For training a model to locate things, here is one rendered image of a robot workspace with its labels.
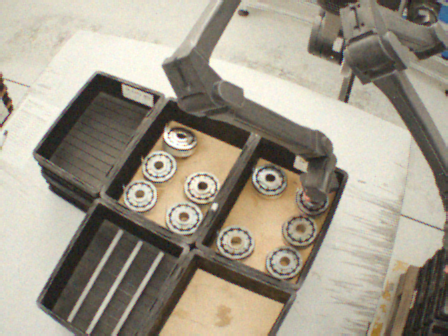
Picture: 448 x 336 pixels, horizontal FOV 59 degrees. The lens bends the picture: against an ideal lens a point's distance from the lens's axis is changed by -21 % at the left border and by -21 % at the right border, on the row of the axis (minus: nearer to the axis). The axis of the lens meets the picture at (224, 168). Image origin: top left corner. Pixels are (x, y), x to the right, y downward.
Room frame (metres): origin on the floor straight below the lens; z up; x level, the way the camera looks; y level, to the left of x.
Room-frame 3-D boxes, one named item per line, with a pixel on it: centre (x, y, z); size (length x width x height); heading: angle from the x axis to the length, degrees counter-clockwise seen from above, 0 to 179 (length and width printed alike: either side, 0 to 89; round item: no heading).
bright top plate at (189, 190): (0.69, 0.05, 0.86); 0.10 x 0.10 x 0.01
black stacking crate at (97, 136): (0.83, 0.40, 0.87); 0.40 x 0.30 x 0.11; 158
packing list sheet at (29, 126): (0.96, 0.82, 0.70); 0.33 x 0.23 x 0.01; 163
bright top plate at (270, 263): (0.48, -0.18, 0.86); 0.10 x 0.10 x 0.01
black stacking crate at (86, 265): (0.35, 0.27, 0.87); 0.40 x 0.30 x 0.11; 158
